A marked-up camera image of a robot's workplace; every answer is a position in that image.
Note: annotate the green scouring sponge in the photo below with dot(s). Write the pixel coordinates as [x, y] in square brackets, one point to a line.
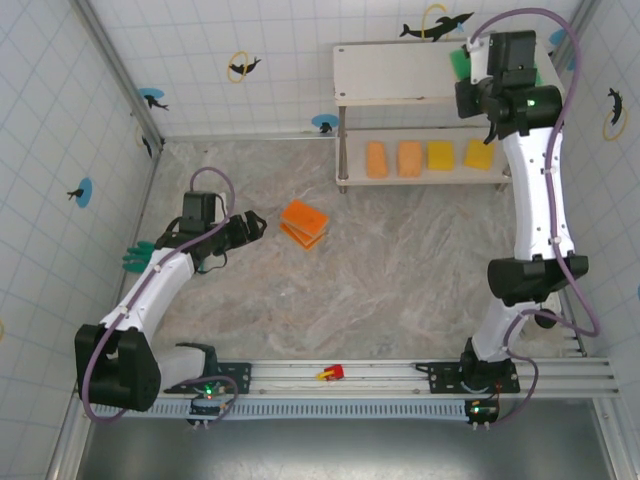
[539, 75]
[459, 62]

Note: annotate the orange scouring sponge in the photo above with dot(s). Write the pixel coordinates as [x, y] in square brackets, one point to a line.
[305, 216]
[302, 242]

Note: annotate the yellow foam sponge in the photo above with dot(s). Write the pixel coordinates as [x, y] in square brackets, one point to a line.
[441, 156]
[477, 157]

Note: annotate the peach porous sponge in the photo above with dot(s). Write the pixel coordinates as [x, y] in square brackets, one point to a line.
[377, 160]
[409, 159]

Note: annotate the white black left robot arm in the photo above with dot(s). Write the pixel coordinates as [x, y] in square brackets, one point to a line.
[150, 285]

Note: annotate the white two-tier shelf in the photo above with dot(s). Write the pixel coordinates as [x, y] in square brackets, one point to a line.
[400, 70]

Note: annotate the green rubber glove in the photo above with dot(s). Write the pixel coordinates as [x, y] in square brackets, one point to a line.
[135, 257]

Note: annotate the blue circle fish sticker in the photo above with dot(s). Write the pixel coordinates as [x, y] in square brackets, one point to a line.
[85, 192]
[150, 95]
[322, 120]

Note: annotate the black dolphin sticker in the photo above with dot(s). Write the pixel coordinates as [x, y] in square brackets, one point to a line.
[411, 31]

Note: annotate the small red yellow toy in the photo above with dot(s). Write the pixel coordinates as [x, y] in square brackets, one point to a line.
[334, 372]

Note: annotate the controller board with LED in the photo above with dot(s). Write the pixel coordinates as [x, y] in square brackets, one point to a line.
[482, 411]
[207, 407]

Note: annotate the black round knob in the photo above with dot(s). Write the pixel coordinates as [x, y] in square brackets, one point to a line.
[546, 320]

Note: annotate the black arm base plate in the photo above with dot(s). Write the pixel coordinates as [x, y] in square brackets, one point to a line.
[440, 375]
[240, 375]

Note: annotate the long aluminium mounting rail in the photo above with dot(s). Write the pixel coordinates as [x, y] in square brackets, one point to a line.
[380, 375]

